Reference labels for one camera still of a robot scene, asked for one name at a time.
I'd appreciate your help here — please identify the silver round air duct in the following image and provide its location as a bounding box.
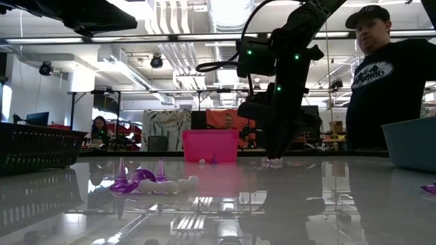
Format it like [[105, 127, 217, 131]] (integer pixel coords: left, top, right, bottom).
[[206, 0, 255, 110]]

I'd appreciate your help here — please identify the floral patterned panel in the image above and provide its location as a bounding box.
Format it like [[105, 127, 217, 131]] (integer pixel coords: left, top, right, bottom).
[[141, 109, 192, 152]]

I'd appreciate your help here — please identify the black divider panel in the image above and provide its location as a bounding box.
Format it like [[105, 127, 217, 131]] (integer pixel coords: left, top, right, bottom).
[[190, 110, 208, 131]]

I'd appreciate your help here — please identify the white rectangular air duct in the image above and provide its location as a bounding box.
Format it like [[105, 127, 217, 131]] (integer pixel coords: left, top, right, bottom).
[[97, 46, 175, 106]]

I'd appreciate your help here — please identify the small black monitor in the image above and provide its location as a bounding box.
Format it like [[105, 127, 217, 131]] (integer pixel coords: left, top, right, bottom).
[[25, 111, 50, 127]]

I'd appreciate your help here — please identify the orange cloth panel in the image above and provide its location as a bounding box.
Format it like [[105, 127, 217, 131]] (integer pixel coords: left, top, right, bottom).
[[205, 108, 246, 134]]

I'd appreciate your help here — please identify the overhead beam with light strips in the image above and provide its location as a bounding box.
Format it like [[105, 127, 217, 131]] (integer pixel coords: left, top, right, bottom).
[[0, 30, 436, 44]]

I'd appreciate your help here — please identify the person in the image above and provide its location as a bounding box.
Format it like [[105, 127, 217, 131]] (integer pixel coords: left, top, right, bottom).
[[89, 115, 110, 146], [345, 4, 436, 151], [221, 113, 236, 131]]

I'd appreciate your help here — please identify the brown cardboard box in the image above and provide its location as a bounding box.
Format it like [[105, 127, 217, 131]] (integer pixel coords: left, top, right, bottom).
[[328, 120, 344, 134]]

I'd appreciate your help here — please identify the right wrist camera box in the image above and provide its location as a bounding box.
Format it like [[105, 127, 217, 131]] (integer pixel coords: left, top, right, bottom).
[[236, 36, 277, 78]]

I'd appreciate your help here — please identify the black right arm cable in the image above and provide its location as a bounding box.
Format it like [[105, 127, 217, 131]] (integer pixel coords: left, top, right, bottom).
[[196, 0, 273, 73]]

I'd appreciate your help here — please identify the pink plastic bin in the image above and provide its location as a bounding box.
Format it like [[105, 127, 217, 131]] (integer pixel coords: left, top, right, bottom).
[[182, 129, 240, 163]]

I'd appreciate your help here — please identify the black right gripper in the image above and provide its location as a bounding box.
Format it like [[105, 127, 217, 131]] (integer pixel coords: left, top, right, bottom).
[[237, 44, 324, 160]]

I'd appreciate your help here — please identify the black mesh basket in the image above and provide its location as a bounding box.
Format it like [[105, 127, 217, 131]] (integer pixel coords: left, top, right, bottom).
[[0, 121, 87, 176]]

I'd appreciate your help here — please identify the black speaker box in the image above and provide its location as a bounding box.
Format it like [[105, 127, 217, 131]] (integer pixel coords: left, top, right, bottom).
[[147, 135, 169, 152]]

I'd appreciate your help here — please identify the blue plastic bin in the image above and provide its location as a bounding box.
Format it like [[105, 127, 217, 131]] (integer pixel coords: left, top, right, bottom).
[[381, 116, 436, 173]]

